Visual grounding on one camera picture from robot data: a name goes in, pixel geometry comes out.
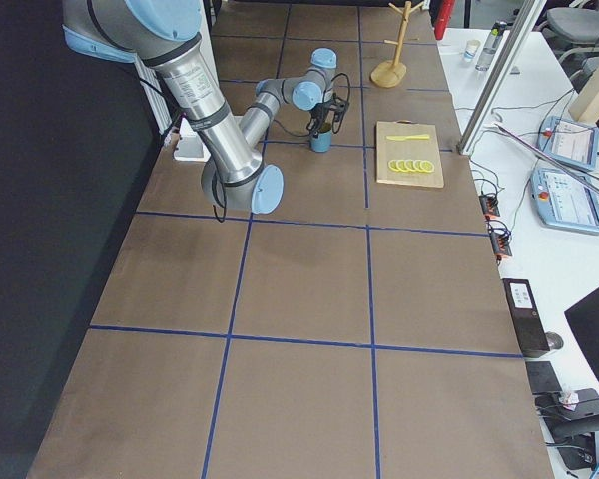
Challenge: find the teach pendant far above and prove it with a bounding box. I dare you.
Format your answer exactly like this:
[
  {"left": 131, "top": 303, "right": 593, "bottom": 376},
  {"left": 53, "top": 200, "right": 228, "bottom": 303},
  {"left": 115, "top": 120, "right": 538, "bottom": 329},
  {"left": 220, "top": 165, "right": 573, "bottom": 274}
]
[{"left": 537, "top": 116, "right": 599, "bottom": 172}]

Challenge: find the black computer mouse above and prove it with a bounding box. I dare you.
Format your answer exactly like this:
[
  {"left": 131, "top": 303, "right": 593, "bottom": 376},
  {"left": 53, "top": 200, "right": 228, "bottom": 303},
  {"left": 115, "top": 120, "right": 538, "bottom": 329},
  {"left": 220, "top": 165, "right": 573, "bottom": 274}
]
[{"left": 545, "top": 331, "right": 564, "bottom": 351}]

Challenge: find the wooden cup storage rack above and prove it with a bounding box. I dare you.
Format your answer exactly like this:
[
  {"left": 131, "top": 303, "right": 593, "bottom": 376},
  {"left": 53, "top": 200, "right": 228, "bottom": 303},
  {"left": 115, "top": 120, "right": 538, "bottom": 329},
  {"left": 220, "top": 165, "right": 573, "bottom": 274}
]
[{"left": 370, "top": 1, "right": 424, "bottom": 88}]

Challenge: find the red object at edge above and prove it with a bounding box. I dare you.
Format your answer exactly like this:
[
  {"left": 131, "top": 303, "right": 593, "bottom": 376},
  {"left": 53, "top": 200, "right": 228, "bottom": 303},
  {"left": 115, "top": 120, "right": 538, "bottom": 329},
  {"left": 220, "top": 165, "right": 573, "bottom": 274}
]
[{"left": 434, "top": 0, "right": 455, "bottom": 41}]

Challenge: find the black power adapter box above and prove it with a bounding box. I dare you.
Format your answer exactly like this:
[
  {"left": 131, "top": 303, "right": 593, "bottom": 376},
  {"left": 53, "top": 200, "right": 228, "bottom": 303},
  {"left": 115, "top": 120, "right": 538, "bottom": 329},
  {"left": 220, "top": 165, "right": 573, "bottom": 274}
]
[{"left": 502, "top": 278, "right": 550, "bottom": 358}]

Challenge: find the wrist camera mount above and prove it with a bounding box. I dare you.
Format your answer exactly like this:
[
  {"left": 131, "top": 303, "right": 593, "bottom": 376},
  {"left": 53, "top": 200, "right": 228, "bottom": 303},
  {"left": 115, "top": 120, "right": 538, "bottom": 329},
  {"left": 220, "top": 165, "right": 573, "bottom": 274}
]
[{"left": 329, "top": 72, "right": 351, "bottom": 135}]

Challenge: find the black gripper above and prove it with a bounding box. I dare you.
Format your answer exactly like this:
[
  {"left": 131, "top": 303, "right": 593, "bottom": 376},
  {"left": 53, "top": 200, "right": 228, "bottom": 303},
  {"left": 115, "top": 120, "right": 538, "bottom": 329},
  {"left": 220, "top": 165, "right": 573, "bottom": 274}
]
[{"left": 308, "top": 102, "right": 332, "bottom": 136}]

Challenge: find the plastic water bottle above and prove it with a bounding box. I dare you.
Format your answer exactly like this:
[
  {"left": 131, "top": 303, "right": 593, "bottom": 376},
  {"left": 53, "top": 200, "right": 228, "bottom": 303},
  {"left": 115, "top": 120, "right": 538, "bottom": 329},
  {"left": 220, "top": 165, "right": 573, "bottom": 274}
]
[{"left": 475, "top": 20, "right": 507, "bottom": 72}]

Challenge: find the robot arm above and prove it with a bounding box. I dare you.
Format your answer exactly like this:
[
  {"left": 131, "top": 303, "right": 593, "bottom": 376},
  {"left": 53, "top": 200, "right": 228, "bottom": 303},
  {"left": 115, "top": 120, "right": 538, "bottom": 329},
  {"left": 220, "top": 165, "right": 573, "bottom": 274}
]
[
  {"left": 62, "top": 1, "right": 284, "bottom": 214},
  {"left": 239, "top": 48, "right": 337, "bottom": 146}
]

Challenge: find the teach pendant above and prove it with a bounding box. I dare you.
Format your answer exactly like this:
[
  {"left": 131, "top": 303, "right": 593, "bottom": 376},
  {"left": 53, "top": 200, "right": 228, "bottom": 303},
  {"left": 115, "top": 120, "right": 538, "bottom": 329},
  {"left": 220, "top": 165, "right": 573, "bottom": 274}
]
[
  {"left": 531, "top": 168, "right": 599, "bottom": 235},
  {"left": 537, "top": 116, "right": 599, "bottom": 172}
]

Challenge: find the blue mug yellow inside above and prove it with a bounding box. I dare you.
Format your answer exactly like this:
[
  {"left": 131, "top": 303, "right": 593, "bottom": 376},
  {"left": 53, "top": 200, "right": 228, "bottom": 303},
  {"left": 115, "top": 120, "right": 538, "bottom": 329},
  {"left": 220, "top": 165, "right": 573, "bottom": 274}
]
[{"left": 309, "top": 123, "right": 332, "bottom": 153}]

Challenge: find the paper cup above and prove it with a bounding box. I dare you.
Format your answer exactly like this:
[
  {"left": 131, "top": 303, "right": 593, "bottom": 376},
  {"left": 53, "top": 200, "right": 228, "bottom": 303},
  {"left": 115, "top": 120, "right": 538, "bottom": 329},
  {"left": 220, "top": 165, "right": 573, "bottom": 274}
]
[{"left": 463, "top": 39, "right": 481, "bottom": 63}]

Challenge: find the aluminium frame post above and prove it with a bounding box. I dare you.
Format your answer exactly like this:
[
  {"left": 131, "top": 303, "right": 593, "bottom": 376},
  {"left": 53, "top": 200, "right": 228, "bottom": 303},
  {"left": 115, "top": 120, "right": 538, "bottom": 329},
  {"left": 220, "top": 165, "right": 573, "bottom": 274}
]
[{"left": 457, "top": 0, "right": 546, "bottom": 155}]

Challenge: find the teach pendant near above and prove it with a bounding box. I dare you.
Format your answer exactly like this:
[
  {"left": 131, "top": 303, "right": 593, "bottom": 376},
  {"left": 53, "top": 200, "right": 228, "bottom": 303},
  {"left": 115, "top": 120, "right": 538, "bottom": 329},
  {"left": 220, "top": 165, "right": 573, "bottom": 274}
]
[{"left": 531, "top": 168, "right": 599, "bottom": 235}]

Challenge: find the yellow plastic knife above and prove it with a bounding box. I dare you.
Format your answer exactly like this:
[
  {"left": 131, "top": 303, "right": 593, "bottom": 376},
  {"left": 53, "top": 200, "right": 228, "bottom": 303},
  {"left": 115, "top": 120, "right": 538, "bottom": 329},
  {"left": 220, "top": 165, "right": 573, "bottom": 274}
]
[{"left": 385, "top": 134, "right": 430, "bottom": 142}]

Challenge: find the bamboo cutting board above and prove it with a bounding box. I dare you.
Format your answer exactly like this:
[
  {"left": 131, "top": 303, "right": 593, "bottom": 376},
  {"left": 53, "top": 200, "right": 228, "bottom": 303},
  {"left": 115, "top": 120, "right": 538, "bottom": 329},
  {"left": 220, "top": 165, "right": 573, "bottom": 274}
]
[{"left": 375, "top": 121, "right": 444, "bottom": 189}]

